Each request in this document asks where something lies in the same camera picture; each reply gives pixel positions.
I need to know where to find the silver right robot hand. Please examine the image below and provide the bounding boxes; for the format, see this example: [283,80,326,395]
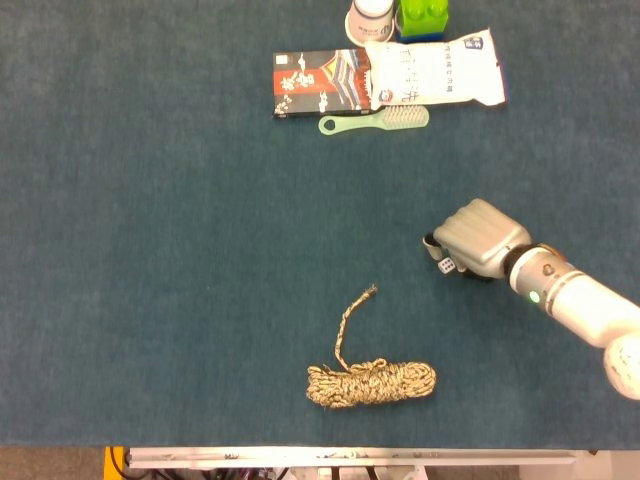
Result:
[422,197,533,281]

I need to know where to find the green scrub brush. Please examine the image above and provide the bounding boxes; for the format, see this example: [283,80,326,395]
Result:
[317,104,431,136]

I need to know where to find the white printed plastic bag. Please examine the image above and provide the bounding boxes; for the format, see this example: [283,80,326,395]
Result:
[364,27,508,111]

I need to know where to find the red and black printed box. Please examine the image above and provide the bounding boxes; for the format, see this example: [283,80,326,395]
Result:
[272,48,374,120]

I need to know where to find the green toy building block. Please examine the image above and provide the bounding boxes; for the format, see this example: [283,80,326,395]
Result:
[395,0,451,44]

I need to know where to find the white paper cup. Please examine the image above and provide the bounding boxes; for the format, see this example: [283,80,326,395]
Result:
[344,0,397,45]

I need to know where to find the camouflage rope bundle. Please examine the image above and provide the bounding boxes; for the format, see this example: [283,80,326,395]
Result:
[305,284,438,410]

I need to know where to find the aluminium frame rail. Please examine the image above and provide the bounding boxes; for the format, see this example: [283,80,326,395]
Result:
[124,446,577,470]

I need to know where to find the yellow frame post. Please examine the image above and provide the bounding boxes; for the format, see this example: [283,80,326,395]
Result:
[103,446,126,480]

